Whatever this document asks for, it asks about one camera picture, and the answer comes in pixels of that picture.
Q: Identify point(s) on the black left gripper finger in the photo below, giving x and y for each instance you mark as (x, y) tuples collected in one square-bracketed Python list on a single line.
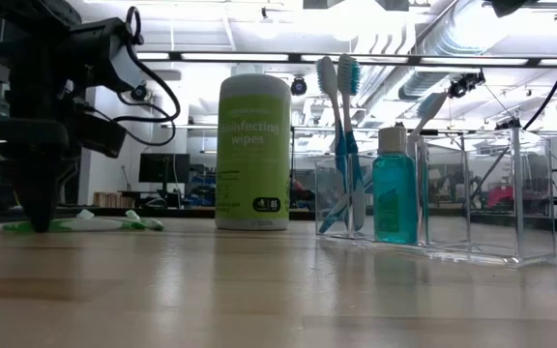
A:
[(40, 193)]

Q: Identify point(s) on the red machine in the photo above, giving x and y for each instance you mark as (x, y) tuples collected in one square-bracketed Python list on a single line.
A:
[(498, 197)]

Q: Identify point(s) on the black ceiling fixture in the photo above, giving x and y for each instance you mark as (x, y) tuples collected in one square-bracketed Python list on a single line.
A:
[(462, 86)]

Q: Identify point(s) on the light green cylindrical cup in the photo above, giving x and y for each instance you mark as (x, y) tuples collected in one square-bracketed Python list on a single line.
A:
[(253, 159)]

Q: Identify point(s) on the wooden crate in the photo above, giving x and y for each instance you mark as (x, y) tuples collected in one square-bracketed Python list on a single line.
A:
[(114, 199)]

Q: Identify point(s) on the long ceiling light bar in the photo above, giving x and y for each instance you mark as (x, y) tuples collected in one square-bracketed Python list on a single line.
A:
[(235, 56)]

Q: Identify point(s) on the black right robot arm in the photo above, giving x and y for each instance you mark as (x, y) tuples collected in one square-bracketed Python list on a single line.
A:
[(508, 6)]

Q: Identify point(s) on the black computer monitor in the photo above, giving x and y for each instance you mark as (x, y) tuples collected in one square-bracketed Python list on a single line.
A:
[(164, 167)]

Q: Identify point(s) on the round ceiling lamp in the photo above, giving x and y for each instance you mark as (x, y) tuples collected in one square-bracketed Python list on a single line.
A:
[(266, 29)]

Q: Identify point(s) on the silver ventilation duct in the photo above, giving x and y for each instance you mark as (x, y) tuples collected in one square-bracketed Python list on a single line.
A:
[(423, 82)]

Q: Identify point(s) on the small blue mouthwash bottle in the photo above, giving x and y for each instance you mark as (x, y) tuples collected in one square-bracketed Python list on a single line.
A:
[(394, 193)]

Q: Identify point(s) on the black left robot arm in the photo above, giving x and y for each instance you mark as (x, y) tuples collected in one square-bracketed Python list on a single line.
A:
[(41, 72)]

